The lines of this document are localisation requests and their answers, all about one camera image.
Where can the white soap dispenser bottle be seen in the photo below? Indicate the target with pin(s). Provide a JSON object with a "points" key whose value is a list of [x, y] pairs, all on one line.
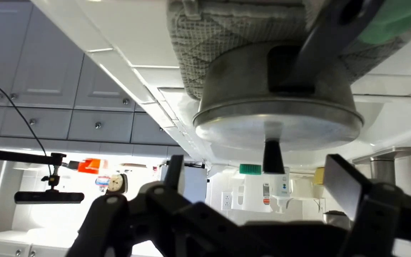
{"points": [[281, 190]]}

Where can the black stereo camera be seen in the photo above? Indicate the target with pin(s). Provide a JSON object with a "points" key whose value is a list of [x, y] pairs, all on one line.
{"points": [[49, 197]]}

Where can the green cloth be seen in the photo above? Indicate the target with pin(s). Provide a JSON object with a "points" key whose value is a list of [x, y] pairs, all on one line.
{"points": [[395, 18]]}

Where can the orange packages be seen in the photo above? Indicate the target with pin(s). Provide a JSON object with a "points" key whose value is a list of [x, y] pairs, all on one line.
{"points": [[89, 165]]}

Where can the green sponge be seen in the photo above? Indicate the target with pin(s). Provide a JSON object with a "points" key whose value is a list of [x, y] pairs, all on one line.
{"points": [[250, 168]]}

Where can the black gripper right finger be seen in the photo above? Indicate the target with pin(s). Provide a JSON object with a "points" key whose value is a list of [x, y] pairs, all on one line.
{"points": [[385, 214]]}

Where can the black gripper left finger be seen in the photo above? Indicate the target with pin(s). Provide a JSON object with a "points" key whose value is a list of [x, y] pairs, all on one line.
{"points": [[120, 223]]}

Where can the grey quilted pot holder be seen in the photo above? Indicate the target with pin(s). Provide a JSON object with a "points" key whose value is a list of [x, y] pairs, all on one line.
{"points": [[214, 37]]}

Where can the round clock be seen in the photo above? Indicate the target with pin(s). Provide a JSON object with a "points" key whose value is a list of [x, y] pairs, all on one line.
{"points": [[116, 183]]}

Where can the black camera stand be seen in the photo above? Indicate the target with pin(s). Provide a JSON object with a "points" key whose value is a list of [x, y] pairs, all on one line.
{"points": [[24, 158]]}

